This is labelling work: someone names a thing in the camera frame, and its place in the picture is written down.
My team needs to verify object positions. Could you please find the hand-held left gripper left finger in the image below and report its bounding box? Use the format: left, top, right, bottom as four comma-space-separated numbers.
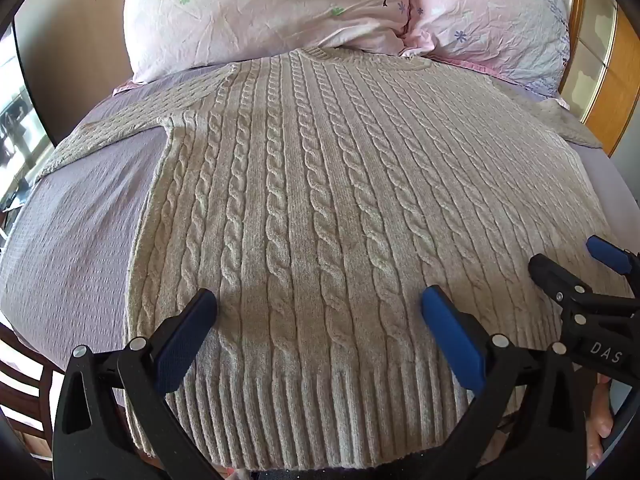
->
51, 287, 221, 480

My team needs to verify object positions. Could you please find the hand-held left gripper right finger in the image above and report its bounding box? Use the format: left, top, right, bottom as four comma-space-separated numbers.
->
420, 285, 589, 480

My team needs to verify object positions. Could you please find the white floral pillow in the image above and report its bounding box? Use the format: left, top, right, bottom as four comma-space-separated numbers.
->
121, 0, 417, 86

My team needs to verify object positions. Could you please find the window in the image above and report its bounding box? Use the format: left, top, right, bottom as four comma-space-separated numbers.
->
0, 30, 53, 226

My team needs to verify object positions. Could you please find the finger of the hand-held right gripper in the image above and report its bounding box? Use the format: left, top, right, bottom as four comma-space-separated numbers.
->
585, 234, 640, 281
528, 253, 640, 328

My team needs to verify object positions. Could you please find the person's right hand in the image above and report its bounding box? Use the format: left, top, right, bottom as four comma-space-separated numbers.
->
584, 374, 615, 472

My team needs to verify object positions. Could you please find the dark wooden chair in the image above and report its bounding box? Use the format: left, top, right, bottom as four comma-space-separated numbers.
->
0, 322, 68, 463

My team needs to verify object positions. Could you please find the beige cable knit sweater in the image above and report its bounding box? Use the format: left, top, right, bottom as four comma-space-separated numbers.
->
37, 46, 635, 472

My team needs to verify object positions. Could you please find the pink floral pillow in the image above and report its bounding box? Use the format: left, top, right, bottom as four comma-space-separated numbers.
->
399, 0, 572, 107

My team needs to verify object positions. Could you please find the lavender bed sheet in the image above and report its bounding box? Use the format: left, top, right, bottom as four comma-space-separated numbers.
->
0, 67, 628, 413

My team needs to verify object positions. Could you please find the wooden headboard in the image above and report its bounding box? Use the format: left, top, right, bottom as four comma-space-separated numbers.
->
559, 0, 640, 157

